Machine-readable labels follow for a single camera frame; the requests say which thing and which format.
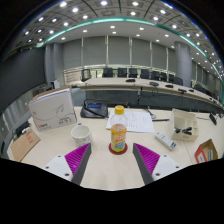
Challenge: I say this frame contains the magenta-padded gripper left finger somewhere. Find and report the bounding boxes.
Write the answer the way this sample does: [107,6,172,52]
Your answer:
[42,142,92,186]

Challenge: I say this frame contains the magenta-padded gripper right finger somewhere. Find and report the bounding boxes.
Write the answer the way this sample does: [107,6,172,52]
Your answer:
[132,142,184,186]

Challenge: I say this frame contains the yellow-capped orange drink bottle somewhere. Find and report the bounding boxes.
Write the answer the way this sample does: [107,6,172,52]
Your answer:
[110,104,129,154]

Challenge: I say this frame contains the white patterned paper cup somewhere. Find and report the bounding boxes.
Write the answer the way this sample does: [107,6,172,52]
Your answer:
[70,124,93,148]

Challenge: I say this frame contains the white remote control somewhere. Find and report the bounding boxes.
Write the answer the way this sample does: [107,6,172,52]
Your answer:
[154,131,178,151]

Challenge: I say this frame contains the white paper sheets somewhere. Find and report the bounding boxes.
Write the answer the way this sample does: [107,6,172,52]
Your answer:
[105,109,156,134]

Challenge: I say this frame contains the black binder clip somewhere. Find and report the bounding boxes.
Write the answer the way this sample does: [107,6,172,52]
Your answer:
[174,126,194,136]

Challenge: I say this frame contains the black desk phone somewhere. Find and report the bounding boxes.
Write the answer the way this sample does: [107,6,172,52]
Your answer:
[79,98,109,119]

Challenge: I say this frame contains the white cardboard paper box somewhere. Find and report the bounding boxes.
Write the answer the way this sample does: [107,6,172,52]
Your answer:
[27,87,78,133]

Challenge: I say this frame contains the beige cardboard organizer tray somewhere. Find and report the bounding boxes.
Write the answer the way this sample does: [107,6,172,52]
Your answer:
[170,108,200,142]

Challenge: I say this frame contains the brown paper envelope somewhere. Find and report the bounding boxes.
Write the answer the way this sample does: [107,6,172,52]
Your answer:
[9,129,42,163]

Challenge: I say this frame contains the open brown cardboard box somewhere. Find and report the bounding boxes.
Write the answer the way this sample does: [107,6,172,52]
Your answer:
[194,138,219,164]

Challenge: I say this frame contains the long curved conference desk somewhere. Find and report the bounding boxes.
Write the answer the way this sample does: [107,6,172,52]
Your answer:
[68,77,223,111]

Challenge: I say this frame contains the row of black office chairs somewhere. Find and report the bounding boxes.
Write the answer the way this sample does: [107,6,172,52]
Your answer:
[80,67,208,94]

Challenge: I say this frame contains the round ceiling lights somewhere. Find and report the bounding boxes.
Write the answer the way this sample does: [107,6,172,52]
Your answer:
[23,0,224,74]

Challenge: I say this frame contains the black device with cable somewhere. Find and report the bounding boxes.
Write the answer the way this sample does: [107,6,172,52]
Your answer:
[14,120,32,138]

